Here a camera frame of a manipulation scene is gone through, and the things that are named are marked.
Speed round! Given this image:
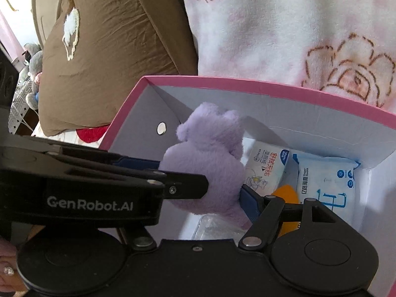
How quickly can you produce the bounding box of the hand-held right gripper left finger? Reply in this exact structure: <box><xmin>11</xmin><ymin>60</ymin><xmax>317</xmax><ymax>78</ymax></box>
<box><xmin>118</xmin><ymin>226</ymin><xmax>158</xmax><ymax>252</ymax></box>

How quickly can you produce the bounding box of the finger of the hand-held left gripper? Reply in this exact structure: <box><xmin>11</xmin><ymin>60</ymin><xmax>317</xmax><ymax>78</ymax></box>
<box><xmin>66</xmin><ymin>168</ymin><xmax>208</xmax><ymax>200</ymax></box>
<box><xmin>31</xmin><ymin>136</ymin><xmax>161</xmax><ymax>171</ymax></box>

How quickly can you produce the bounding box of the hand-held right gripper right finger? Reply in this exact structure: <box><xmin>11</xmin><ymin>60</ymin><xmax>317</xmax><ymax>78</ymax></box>
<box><xmin>238</xmin><ymin>184</ymin><xmax>337</xmax><ymax>251</ymax></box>

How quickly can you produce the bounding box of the purple plush toy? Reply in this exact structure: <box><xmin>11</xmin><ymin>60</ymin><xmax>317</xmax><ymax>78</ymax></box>
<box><xmin>159</xmin><ymin>101</ymin><xmax>252</xmax><ymax>229</ymax></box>

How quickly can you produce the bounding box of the orange plastic object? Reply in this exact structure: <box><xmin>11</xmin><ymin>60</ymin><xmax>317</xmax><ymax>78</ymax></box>
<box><xmin>272</xmin><ymin>184</ymin><xmax>302</xmax><ymax>239</ymax></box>

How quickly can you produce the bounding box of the white tissue packet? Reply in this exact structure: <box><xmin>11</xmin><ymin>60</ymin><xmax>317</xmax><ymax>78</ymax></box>
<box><xmin>246</xmin><ymin>141</ymin><xmax>291</xmax><ymax>199</ymax></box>

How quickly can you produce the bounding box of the clear plastic case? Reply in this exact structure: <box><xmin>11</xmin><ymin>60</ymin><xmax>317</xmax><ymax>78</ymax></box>
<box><xmin>191</xmin><ymin>215</ymin><xmax>248</xmax><ymax>241</ymax></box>

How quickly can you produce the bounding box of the blue white wet wipes packet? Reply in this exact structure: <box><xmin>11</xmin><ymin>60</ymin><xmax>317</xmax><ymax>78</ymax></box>
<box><xmin>292</xmin><ymin>153</ymin><xmax>361</xmax><ymax>226</ymax></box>

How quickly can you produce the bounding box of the pink cardboard box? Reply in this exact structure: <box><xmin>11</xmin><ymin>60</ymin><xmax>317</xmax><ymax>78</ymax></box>
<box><xmin>99</xmin><ymin>75</ymin><xmax>396</xmax><ymax>297</ymax></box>

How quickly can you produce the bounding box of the person's left hand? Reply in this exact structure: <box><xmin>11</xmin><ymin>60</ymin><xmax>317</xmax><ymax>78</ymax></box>
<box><xmin>0</xmin><ymin>238</ymin><xmax>27</xmax><ymax>294</ymax></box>

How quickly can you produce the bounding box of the red white printed blanket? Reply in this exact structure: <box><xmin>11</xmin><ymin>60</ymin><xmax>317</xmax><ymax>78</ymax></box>
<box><xmin>31</xmin><ymin>121</ymin><xmax>111</xmax><ymax>150</ymax></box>

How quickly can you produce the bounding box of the grey patterned cloth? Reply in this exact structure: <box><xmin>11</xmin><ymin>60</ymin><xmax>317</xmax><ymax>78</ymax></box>
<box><xmin>8</xmin><ymin>77</ymin><xmax>39</xmax><ymax>135</ymax></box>

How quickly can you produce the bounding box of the brown pillow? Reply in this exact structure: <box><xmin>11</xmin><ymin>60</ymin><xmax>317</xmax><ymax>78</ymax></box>
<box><xmin>32</xmin><ymin>0</ymin><xmax>198</xmax><ymax>137</ymax></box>

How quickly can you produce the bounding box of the grey plush toy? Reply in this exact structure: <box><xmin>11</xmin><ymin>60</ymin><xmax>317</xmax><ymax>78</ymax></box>
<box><xmin>23</xmin><ymin>42</ymin><xmax>44</xmax><ymax>110</ymax></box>

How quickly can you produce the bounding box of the pink floral blanket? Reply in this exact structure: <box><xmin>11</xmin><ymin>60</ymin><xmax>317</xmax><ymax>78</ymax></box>
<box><xmin>176</xmin><ymin>0</ymin><xmax>396</xmax><ymax>115</ymax></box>

